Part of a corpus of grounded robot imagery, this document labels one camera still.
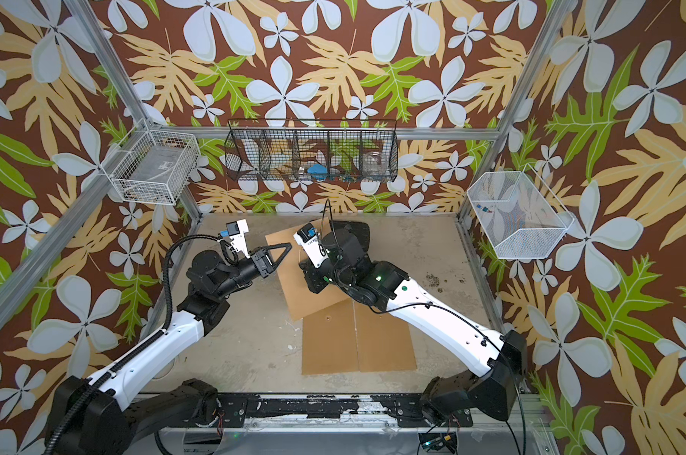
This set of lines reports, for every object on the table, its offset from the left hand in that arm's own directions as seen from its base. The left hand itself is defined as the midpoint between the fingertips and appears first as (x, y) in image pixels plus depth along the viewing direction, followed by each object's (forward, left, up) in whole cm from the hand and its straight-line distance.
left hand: (291, 244), depth 69 cm
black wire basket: (+44, 0, -2) cm, 44 cm away
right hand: (-3, -2, -3) cm, 5 cm away
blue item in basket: (+36, -4, -5) cm, 36 cm away
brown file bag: (-9, -3, -13) cm, 16 cm away
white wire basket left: (+29, +46, +1) cm, 55 cm away
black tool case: (+36, -20, -35) cm, 54 cm away
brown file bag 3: (-11, -26, -35) cm, 45 cm away
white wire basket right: (+16, -66, -6) cm, 68 cm away
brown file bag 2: (-12, -9, -35) cm, 38 cm away
